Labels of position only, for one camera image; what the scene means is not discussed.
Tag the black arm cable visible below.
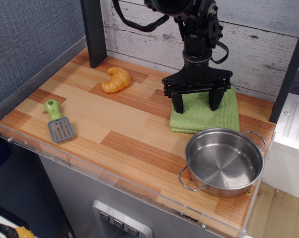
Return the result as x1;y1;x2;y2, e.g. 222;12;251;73
111;0;230;64

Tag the dark support post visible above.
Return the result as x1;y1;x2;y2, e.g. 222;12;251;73
80;0;107;68
269;38;299;123

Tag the white ribbed box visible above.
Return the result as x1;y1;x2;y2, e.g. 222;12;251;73
273;93;299;156

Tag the yellow object bottom left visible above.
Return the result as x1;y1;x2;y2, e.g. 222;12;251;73
15;227;35;238

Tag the grey control panel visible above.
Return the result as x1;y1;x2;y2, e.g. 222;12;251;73
92;199;153;238

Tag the green grey toy spatula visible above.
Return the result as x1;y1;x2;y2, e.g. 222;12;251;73
45;99;74;143

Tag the green cloth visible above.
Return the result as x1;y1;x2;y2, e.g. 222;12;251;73
170;88;240;134

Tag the grey cabinet front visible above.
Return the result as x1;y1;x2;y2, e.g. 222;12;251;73
40;156;241;238

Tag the dark left support post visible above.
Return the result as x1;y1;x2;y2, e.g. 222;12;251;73
80;0;107;68

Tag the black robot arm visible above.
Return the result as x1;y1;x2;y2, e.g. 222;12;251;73
144;0;233;114

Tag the black mesh sleeve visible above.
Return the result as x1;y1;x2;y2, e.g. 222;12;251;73
0;223;19;238

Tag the stainless steel pot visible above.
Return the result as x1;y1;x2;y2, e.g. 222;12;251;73
180;128;266;197

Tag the dark right support post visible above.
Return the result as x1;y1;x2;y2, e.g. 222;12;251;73
269;38;299;123

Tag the orange plastic croissant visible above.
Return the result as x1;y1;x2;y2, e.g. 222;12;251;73
101;66;131;93

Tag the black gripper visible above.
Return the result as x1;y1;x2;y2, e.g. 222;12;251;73
162;60;233;114

